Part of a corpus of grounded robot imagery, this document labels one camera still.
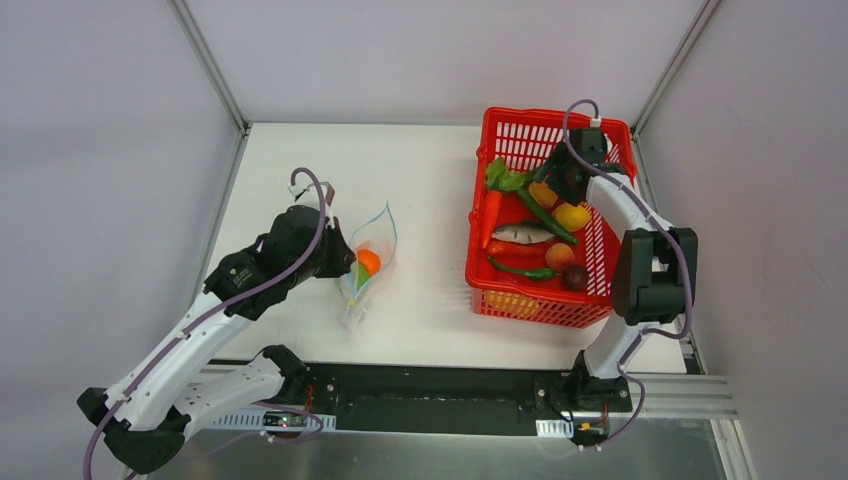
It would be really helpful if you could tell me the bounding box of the green lime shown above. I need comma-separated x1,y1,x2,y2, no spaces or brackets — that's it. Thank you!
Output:
354,262,371,291

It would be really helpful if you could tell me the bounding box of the orange tangerine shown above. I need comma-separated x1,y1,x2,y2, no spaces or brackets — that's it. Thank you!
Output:
356,248,382,276

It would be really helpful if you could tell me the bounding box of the clear zip top bag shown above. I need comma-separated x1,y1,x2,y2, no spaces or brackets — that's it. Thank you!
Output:
336,203,398,332

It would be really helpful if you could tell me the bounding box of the yellow orange with leaf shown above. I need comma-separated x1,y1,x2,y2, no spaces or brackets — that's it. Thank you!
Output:
527,182,559,211

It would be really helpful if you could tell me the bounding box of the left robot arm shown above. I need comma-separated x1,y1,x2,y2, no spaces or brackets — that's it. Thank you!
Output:
77,205,355,479

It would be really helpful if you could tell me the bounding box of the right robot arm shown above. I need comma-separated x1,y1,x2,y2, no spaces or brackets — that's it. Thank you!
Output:
535,127,697,410

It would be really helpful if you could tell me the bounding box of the yellow lemon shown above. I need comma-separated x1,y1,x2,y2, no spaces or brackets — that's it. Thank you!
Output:
551,203,591,232

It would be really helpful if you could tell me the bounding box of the long green cucumber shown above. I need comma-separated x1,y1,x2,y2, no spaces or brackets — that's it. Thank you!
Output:
516,188,579,246

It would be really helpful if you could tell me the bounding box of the green lettuce leaf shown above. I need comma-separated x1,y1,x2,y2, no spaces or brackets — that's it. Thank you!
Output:
484,156,527,192

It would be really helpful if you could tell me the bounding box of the orange carrot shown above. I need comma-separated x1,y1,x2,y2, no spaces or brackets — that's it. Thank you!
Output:
480,190,503,249

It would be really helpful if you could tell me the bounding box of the toy grey fish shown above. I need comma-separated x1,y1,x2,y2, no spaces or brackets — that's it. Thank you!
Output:
491,222,556,245

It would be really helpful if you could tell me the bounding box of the peach fruit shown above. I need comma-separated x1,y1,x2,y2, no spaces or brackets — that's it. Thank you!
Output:
544,243,576,272

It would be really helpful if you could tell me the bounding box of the red plastic basket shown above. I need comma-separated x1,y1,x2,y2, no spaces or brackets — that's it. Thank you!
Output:
465,107,620,328

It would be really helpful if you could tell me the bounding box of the red chili pepper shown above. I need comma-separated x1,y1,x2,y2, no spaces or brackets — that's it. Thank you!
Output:
485,240,548,258

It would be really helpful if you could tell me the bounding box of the green chili pepper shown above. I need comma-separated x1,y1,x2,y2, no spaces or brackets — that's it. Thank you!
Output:
487,257,559,281

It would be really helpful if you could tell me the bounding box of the dark purple passion fruit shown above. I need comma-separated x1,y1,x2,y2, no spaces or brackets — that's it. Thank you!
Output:
562,264,589,292

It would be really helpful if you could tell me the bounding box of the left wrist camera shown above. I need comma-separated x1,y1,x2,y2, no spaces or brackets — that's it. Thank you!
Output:
288,180,335,218

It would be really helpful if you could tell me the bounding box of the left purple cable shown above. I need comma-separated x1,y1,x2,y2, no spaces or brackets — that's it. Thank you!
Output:
82,166,329,480

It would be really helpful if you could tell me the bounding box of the purple cable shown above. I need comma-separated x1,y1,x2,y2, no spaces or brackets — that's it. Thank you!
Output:
82,166,329,480
561,99,695,342

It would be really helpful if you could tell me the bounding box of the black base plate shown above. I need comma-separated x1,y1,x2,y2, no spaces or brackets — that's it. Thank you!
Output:
269,363,633,436

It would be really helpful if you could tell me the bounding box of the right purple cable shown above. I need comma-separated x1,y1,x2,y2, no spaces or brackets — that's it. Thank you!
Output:
561,99,695,342

